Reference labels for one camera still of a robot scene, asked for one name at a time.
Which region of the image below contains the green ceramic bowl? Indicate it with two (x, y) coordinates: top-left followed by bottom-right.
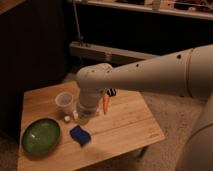
(21, 118), (61, 156)

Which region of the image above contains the orange carrot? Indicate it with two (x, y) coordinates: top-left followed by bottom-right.
(103, 95), (109, 114)

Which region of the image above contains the wooden table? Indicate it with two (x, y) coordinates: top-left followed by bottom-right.
(17, 82), (165, 171)

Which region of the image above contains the clear plastic cup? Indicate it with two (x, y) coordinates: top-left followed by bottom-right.
(55, 92), (73, 114)

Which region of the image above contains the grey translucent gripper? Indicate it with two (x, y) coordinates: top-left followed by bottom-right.
(76, 102), (97, 119)

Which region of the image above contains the small white round cap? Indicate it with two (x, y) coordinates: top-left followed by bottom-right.
(64, 116), (71, 123)

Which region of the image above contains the metal stand pole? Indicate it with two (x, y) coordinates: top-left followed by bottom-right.
(72, 0), (83, 45)

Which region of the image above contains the blue sponge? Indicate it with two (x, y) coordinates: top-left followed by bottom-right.
(70, 125), (91, 147)

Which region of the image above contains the cluttered upper shelf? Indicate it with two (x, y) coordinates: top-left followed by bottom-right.
(69, 0), (213, 21)

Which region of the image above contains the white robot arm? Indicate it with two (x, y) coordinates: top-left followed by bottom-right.
(77, 44), (213, 171)

